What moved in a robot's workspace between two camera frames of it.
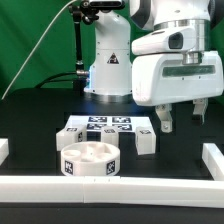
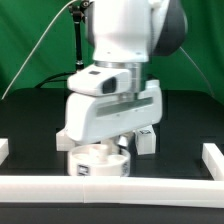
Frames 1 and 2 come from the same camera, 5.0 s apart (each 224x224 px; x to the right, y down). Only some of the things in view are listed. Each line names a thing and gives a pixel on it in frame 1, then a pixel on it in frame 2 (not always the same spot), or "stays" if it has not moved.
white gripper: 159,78 -> 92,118
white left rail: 4,149 stays
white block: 145,140 stays
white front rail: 114,190 stays
